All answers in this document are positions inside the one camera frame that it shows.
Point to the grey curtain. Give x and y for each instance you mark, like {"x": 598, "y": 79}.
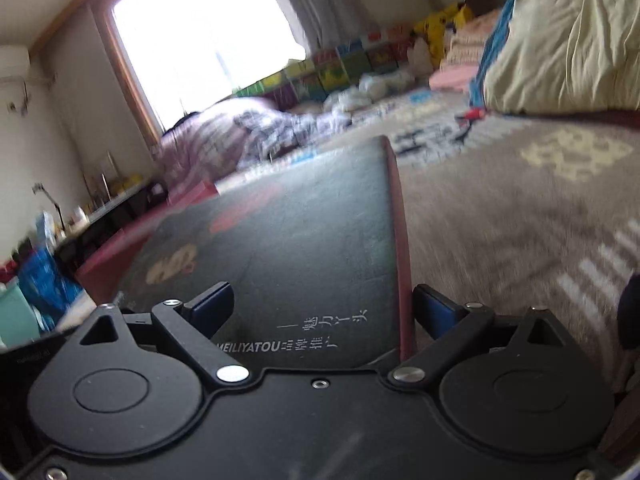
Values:
{"x": 340, "y": 0}

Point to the yellow plush toy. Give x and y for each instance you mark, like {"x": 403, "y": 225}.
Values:
{"x": 437, "y": 27}

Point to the teal storage box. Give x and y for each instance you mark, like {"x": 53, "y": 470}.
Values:
{"x": 17, "y": 317}

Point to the blue tissue pack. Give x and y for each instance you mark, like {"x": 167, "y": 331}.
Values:
{"x": 47, "y": 230}

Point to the white cat plush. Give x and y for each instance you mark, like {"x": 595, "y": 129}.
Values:
{"x": 420, "y": 57}

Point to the pink folded blanket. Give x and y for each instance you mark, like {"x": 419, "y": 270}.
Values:
{"x": 452, "y": 80}

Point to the grey lilac clothing pile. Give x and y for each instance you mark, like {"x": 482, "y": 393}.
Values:
{"x": 280, "y": 130}

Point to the peach fleece blanket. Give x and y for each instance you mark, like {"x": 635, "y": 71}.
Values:
{"x": 472, "y": 35}

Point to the dark cloth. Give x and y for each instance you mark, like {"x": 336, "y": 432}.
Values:
{"x": 630, "y": 300}

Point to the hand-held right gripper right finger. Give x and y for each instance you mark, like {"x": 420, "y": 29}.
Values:
{"x": 437, "y": 310}

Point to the desk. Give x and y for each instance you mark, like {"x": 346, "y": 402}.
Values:
{"x": 110, "y": 207}

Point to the black phone stand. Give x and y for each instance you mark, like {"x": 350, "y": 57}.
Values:
{"x": 50, "y": 205}

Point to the white air conditioner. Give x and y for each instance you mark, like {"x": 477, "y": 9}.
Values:
{"x": 14, "y": 62}

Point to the yellow box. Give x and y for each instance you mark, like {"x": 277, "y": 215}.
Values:
{"x": 129, "y": 185}

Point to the cream quilt with blue lining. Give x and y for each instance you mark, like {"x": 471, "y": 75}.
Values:
{"x": 560, "y": 35}

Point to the white cloth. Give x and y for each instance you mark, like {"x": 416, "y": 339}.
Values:
{"x": 370, "y": 92}

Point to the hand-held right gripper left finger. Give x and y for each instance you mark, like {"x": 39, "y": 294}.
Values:
{"x": 212, "y": 307}

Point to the blue plastic bag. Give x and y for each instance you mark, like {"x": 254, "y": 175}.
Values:
{"x": 50, "y": 280}

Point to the window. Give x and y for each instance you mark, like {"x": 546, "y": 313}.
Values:
{"x": 200, "y": 35}

